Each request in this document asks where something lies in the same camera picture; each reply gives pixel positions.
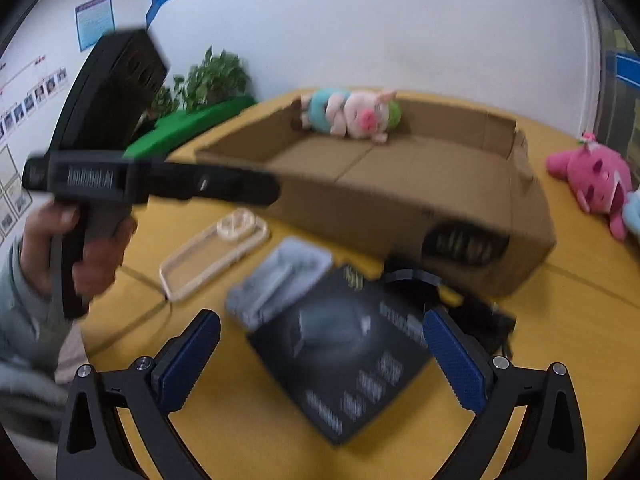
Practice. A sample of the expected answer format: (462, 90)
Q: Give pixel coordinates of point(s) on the black sunglasses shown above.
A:
(487, 312)

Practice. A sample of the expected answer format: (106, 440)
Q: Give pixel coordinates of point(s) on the green planter box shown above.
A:
(185, 125)

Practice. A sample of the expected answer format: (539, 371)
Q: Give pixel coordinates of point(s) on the row of wall photos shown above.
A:
(35, 97)

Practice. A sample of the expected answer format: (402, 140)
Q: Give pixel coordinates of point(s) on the glass partition with blue stripe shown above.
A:
(620, 75)

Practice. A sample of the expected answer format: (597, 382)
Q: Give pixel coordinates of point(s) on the magenta plush toy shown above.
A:
(590, 175)

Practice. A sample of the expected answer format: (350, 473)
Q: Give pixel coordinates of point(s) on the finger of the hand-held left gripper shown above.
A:
(220, 182)

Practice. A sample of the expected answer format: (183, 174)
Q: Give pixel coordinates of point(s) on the light blue plush toy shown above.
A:
(634, 217)

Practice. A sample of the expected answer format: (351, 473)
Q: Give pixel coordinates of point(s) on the pink pig plush toy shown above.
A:
(360, 117)

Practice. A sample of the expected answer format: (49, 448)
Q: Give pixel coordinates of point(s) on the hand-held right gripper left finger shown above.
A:
(192, 355)

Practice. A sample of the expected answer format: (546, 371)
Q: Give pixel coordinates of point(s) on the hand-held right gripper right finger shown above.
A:
(455, 365)

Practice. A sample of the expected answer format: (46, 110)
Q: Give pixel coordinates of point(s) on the grey phone stand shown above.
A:
(280, 280)

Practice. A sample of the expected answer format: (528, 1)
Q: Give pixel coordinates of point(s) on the yellow wooden desktop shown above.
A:
(240, 410)

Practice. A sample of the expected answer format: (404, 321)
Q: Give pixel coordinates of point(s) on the brown cardboard box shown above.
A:
(400, 195)

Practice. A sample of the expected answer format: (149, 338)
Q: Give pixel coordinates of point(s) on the green potted plant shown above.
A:
(215, 80)

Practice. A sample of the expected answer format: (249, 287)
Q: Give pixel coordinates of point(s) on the blue framed wall poster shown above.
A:
(95, 22)

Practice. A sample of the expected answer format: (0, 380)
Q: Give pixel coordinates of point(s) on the person's left hand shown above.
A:
(37, 252)

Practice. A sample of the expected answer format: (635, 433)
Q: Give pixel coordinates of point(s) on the black product box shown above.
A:
(340, 360)

